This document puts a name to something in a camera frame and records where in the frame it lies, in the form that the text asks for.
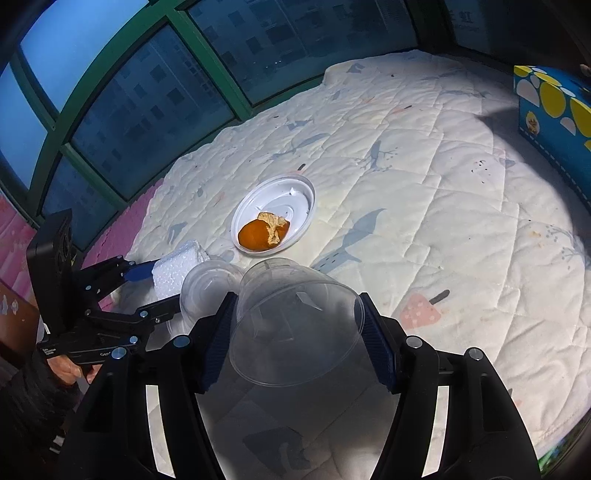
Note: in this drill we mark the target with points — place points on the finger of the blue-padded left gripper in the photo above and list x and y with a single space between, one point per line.
107 276
147 315

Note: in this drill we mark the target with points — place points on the green window frame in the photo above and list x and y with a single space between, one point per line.
99 98

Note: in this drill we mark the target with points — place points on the white quilted patterned blanket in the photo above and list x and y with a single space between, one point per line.
425 187

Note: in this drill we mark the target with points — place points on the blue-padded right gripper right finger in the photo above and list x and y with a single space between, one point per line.
485 436

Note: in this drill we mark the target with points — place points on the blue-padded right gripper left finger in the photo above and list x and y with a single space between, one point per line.
110 438

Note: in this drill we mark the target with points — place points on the wooden bed platform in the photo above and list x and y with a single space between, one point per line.
19 322

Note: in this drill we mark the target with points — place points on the small clear plastic cup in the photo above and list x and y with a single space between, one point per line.
203 290

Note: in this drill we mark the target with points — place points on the person's left hand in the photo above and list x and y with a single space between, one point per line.
68 372

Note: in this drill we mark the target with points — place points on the white styrofoam block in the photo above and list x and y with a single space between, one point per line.
169 272

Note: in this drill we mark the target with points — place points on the white plastic lid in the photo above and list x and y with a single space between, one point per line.
290 196

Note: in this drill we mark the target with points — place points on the pink foam mat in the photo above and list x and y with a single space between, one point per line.
16 234

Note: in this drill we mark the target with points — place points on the blue yellow tissue box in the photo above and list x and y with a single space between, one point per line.
554 116

